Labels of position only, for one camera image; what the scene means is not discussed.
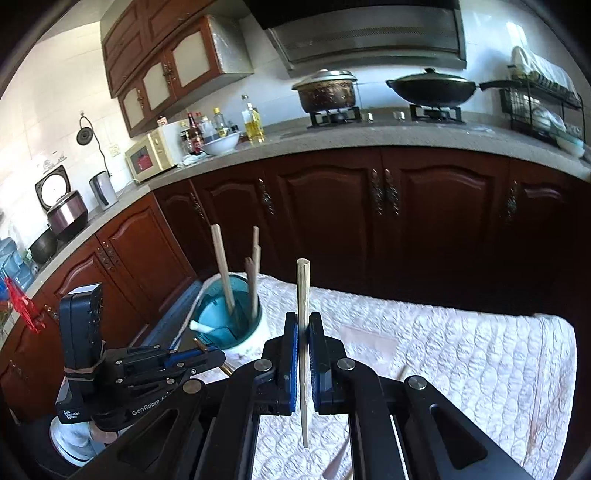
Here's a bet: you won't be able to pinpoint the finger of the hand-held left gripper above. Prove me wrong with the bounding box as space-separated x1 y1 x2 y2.
117 345 227 386
107 344 185 370

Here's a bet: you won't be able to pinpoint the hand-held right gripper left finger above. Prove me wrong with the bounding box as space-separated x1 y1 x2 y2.
69 311 298 480

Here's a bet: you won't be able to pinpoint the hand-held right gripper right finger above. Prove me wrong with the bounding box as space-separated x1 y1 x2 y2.
308 311 536 480

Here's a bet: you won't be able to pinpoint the gold fork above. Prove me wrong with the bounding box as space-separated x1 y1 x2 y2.
193 338 234 376

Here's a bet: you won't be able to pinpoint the white ceramic spoon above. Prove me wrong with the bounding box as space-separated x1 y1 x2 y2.
189 320 232 334

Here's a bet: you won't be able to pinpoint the floral white utensil cup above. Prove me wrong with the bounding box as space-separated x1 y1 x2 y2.
190 272 271 365

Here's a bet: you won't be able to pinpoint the person's left hand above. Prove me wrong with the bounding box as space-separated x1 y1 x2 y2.
50 411 123 467

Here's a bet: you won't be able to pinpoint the beige embroidered cloth patch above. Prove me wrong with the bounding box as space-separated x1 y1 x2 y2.
339 323 398 365

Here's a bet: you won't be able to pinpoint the red plastic object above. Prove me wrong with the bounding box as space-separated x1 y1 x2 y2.
2 277 47 333

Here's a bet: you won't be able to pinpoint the black round pot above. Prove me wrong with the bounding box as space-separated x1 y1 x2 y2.
28 226 58 264

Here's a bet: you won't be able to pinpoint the blue water jug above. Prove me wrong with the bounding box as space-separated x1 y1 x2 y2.
0 237 38 289

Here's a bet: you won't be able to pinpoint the rice cooker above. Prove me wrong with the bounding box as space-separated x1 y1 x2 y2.
34 164 89 241

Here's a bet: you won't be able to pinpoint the silver electric kettle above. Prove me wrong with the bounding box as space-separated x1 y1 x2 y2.
89 171 118 210

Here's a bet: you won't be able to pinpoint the white quilted tablecloth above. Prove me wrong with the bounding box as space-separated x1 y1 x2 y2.
152 272 578 480

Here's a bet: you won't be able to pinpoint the cream microwave oven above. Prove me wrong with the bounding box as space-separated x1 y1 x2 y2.
124 126 178 183

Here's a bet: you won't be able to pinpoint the brown wooden lower cabinets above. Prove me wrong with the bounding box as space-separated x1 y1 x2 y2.
0 148 591 416

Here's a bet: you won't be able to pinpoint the brown wooden cabinets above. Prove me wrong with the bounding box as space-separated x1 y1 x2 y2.
0 148 591 416
100 0 254 138

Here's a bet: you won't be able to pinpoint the large white mixing bowl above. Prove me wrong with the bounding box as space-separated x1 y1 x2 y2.
201 130 242 155

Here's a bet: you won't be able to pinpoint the dark sauce bottle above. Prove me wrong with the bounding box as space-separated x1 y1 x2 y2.
185 112 206 155

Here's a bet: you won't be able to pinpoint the grey stone countertop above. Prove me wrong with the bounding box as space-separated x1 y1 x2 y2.
0 111 591 342

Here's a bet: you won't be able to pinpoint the yellow oil bottle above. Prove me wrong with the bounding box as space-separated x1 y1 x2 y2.
241 95 266 143

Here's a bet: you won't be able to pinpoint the gas stove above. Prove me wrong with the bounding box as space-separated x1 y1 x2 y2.
307 105 465 130

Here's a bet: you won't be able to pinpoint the stained pot with lid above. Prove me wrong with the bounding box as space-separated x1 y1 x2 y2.
291 69 360 114

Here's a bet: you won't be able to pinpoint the brown wooden upper cabinets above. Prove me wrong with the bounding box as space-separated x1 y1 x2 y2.
100 0 254 138

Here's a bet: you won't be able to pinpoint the black wok with lid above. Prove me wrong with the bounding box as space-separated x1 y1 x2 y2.
385 68 513 107

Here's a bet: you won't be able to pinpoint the steel range hood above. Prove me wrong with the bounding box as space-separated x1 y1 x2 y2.
245 0 467 78

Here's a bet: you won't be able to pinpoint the white cloth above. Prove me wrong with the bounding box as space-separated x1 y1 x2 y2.
510 45 578 95

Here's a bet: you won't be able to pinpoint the black hanging cable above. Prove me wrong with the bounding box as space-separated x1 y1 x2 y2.
76 113 114 178

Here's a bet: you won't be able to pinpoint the black wire dish rack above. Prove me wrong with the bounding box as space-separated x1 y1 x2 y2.
499 76 585 144

